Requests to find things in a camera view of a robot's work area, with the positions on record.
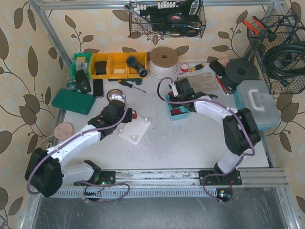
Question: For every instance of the blue plastic tray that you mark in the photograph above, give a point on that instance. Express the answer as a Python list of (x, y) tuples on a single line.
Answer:
[(173, 106)]

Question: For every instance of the translucent teal storage box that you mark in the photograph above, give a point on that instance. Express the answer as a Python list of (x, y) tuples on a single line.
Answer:
[(253, 94)]

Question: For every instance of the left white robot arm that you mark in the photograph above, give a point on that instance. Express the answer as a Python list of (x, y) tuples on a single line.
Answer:
[(47, 170)]

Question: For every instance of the round sanding disc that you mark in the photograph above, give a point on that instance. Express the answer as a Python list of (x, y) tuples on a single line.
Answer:
[(63, 131)]

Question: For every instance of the wire basket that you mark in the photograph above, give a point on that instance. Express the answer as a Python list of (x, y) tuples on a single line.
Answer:
[(166, 18), (280, 53)]

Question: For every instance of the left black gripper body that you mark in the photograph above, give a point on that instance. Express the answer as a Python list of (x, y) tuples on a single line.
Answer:
[(127, 114)]

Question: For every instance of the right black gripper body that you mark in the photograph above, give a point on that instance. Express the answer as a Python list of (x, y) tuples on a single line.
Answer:
[(178, 102)]

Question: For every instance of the yellow parts bin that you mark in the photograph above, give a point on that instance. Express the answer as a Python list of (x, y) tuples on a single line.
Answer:
[(116, 65)]

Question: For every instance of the red handled tool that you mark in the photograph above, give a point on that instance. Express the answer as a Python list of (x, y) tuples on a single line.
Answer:
[(226, 89)]

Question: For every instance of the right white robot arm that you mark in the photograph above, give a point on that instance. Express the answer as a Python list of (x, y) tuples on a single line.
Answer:
[(241, 133)]

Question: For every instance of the large red spring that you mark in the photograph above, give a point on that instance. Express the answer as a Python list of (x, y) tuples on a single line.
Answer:
[(134, 115)]

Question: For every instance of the white cable spool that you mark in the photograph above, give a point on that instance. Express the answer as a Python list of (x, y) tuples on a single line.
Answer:
[(163, 62)]

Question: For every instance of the black pipe fitting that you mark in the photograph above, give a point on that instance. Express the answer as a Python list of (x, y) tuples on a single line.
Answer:
[(133, 63)]

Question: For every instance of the green parts bin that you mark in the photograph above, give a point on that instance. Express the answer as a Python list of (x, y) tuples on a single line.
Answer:
[(81, 61)]

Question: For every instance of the top wire basket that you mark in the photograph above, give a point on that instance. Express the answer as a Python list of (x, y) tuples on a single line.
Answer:
[(166, 18)]

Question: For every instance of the black ribbed bar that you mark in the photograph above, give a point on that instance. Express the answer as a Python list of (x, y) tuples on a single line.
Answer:
[(98, 91)]

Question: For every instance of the beige work glove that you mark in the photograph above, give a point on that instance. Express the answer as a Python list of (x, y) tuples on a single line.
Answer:
[(202, 82)]

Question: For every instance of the red white tape roll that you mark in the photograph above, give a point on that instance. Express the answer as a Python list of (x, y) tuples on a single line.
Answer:
[(184, 67)]

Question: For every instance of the orange handled pliers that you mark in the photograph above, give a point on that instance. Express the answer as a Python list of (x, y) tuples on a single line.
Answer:
[(252, 27)]

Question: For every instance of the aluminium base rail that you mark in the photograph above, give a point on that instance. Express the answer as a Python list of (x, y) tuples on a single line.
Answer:
[(164, 179)]

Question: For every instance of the black rubber disc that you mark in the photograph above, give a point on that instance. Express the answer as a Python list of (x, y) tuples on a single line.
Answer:
[(238, 70)]

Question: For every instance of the right wire basket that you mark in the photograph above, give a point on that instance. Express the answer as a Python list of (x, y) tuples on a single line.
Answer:
[(280, 53)]

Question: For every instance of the black battery charger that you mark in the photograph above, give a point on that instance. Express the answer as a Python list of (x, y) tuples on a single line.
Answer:
[(82, 82)]

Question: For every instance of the brown tape roll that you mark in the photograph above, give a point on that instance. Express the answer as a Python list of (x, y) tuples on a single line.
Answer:
[(114, 94)]

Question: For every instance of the white peg base plate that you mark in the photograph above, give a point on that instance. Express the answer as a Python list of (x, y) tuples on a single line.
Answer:
[(134, 131)]

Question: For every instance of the black sanding block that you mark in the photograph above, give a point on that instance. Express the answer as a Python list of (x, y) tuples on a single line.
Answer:
[(218, 66)]

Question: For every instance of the green plastic case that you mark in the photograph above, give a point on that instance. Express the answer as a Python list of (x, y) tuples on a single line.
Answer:
[(73, 101)]

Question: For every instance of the red springs in tray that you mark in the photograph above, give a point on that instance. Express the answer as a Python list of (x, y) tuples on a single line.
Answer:
[(176, 111)]

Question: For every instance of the black block in bin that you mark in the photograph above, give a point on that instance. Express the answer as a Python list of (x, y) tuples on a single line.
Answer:
[(101, 68)]

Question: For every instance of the small claw hammer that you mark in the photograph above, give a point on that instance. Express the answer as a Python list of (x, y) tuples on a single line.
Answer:
[(212, 96)]

